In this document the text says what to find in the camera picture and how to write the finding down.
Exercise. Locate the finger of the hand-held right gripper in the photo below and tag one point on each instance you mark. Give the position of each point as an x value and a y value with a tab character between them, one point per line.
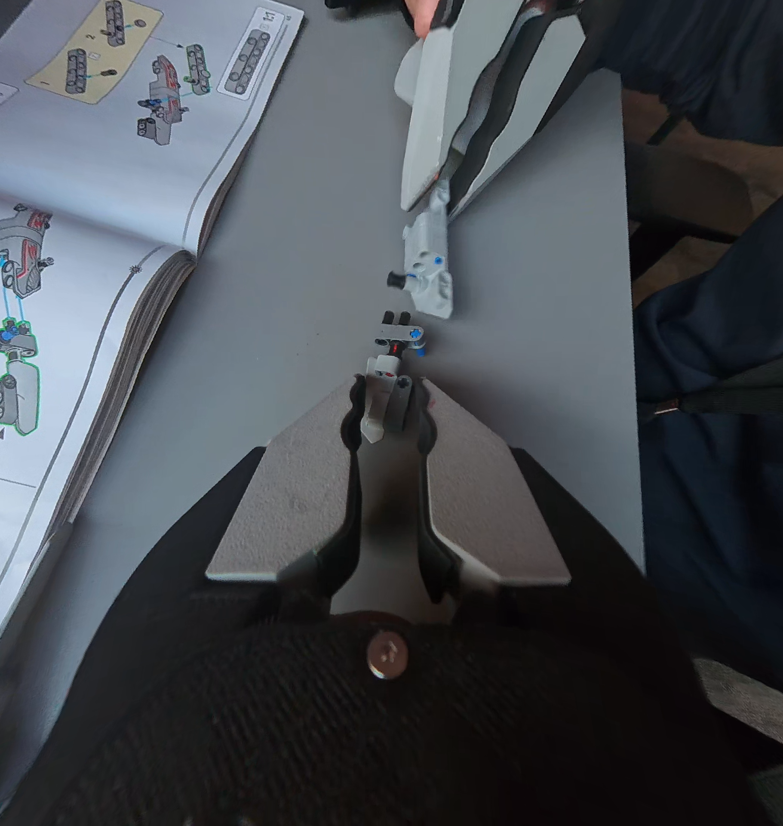
436	103
527	110

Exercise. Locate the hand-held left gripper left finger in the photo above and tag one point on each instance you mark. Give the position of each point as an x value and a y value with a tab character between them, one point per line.
294	503

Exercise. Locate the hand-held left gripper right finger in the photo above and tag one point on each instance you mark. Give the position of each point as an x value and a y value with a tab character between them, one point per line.
488	510

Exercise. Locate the grey lego panel piece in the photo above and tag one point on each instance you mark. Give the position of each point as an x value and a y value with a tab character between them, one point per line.
430	251

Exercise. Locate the small grey lego assembly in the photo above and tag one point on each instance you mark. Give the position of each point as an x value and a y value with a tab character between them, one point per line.
391	387

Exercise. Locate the person's right forearm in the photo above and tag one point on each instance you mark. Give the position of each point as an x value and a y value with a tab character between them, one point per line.
701	51

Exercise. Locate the lego instruction booklet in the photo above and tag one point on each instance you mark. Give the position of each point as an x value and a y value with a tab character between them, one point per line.
94	193

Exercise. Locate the person's right hand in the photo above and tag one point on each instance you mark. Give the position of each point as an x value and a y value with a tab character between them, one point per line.
423	14

